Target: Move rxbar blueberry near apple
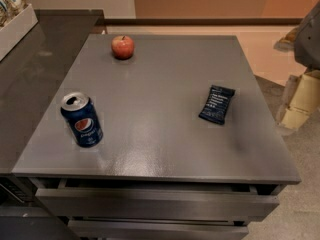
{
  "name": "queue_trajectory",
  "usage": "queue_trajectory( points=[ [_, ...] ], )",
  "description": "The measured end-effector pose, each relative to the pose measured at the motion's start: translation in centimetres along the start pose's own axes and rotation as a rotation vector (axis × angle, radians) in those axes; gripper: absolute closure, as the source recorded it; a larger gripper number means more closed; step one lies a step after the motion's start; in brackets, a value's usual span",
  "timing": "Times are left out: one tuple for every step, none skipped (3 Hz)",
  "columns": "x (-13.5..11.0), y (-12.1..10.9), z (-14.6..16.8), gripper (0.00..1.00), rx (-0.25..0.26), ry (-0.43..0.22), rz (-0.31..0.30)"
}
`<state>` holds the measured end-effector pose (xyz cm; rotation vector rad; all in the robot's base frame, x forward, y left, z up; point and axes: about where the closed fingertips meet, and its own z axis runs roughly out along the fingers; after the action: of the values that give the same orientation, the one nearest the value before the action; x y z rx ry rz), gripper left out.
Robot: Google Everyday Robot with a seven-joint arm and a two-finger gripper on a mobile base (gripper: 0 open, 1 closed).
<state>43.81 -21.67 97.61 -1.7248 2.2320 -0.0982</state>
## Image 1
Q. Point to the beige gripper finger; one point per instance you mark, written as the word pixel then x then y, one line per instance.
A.
pixel 301 98

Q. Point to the dark blue rxbar wrapper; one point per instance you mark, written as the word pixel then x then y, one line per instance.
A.
pixel 217 104

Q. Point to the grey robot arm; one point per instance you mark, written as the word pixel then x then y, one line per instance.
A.
pixel 304 41

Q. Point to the red apple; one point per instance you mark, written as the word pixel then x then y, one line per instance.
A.
pixel 122 47

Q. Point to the upper grey drawer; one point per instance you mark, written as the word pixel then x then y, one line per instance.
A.
pixel 157 200

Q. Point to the grey drawer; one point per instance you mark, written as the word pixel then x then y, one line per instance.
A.
pixel 157 200
pixel 155 231

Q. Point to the blue pepsi can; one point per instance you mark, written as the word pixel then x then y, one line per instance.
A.
pixel 80 115

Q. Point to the lower grey drawer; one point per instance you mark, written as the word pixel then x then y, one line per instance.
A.
pixel 155 231

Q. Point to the white box on counter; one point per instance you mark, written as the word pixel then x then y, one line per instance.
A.
pixel 13 32

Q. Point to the snack packets in box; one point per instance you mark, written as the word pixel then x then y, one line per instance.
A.
pixel 9 9

